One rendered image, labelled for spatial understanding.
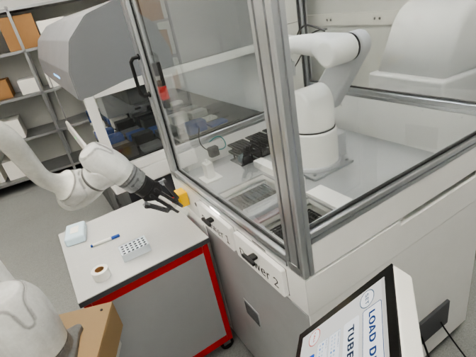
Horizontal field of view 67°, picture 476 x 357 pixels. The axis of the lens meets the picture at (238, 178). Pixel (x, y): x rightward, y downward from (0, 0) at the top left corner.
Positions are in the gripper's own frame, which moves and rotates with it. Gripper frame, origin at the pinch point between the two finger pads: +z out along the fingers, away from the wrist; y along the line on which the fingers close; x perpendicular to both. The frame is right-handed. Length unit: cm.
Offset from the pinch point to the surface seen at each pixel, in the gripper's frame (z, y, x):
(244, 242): 13.9, 5.0, -25.0
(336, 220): 10, 27, -55
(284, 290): 20, 1, -46
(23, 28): -66, 30, 374
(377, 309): -10, 14, -87
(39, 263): 38, -125, 188
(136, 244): 7.8, -26.8, 24.2
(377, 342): -13, 10, -92
